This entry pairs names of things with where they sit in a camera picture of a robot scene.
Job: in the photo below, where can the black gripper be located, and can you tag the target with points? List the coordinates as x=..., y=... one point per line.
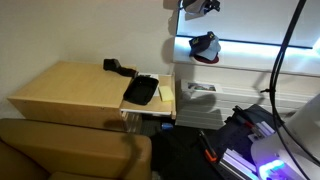
x=212, y=5

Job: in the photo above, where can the navy baseball cap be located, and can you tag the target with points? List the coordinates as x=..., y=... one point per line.
x=200, y=43

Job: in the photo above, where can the light blue baseball cap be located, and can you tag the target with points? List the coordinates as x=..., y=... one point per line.
x=211, y=50

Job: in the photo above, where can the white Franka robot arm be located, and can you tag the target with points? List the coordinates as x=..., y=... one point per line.
x=300, y=140

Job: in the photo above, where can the maroon red cap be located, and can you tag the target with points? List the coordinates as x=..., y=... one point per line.
x=206, y=61

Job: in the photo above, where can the light wooden cabinet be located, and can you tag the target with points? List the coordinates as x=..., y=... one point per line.
x=50, y=86

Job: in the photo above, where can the white window sill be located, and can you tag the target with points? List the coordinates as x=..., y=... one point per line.
x=246, y=58

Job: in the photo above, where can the small picture label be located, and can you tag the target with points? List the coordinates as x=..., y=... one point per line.
x=201, y=86

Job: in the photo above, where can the yellow sponge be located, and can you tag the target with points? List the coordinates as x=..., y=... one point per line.
x=166, y=93

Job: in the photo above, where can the white radiator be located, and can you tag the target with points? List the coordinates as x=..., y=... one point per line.
x=200, y=113

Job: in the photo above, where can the black plastic tray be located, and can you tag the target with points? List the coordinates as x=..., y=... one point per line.
x=140, y=91

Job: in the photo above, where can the black red screwdriver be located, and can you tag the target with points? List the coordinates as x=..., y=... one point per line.
x=243, y=118

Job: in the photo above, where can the small blue item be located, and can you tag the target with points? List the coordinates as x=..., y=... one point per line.
x=167, y=126

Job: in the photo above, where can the white blocks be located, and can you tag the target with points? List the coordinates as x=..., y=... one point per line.
x=263, y=130

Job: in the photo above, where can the clear plastic box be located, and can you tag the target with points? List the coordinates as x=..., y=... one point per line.
x=131, y=121

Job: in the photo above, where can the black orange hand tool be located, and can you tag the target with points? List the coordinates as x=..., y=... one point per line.
x=210, y=155

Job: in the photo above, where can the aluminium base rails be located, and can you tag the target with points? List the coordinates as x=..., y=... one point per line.
x=236, y=163

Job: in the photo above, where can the tan leather armchair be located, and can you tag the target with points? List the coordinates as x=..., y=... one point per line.
x=66, y=150

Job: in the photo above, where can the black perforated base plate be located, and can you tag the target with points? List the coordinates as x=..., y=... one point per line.
x=233, y=140

